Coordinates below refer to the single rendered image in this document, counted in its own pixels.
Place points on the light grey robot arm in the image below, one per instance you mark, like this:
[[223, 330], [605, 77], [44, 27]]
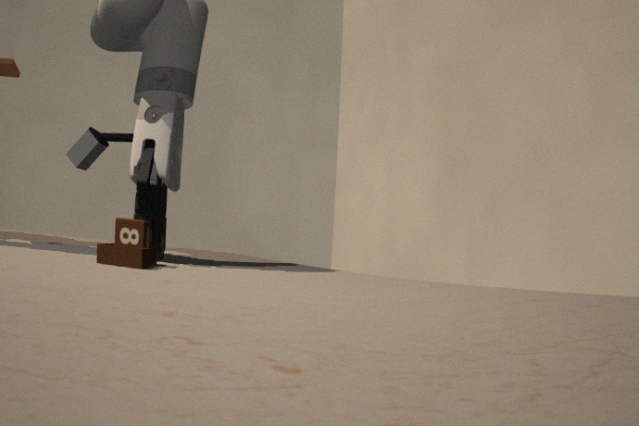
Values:
[[171, 46]]

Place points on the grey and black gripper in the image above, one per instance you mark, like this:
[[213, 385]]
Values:
[[157, 145]]

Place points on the brown wooden tray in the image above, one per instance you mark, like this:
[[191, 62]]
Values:
[[136, 258]]

